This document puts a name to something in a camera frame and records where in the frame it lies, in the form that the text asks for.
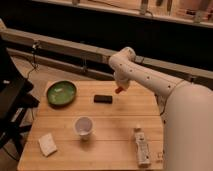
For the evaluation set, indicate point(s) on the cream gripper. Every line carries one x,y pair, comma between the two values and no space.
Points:
124,84

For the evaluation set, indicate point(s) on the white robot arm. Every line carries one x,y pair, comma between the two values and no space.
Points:
187,114

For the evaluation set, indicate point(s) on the green ceramic bowl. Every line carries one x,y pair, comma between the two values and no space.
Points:
61,93

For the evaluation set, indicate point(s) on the black rectangular block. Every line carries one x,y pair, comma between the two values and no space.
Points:
103,99

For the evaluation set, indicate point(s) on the clear plastic cup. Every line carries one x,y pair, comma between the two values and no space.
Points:
83,127

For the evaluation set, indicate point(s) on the white plastic bottle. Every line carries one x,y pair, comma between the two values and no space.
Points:
142,147

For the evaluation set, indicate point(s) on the white folded cloth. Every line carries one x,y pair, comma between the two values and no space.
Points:
47,144

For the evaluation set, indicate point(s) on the black chair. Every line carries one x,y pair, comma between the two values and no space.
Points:
15,99

